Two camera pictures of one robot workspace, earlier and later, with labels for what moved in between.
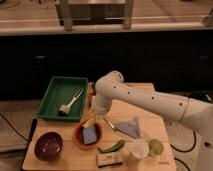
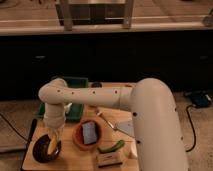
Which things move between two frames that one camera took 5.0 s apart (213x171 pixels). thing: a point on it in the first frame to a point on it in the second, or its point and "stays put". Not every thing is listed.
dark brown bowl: x=48 y=146 stays put
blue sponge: x=90 y=134 stays put
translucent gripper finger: x=98 y=118 to x=60 y=134
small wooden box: x=108 y=160 stays put
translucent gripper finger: x=92 y=117 to x=50 y=133
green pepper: x=114 y=148 stays put
